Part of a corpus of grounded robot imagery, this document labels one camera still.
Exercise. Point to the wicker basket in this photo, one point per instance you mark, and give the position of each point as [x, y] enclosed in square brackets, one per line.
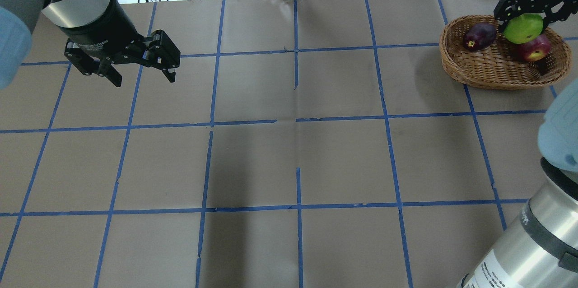
[499, 66]

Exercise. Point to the green apple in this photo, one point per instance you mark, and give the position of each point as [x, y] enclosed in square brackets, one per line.
[524, 28]

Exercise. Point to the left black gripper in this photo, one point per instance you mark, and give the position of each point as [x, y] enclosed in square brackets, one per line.
[100, 27]

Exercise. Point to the dark red apple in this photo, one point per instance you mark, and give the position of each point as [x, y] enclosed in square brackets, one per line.
[479, 36]

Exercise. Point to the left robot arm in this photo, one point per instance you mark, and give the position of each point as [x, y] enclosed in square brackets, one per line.
[19, 19]

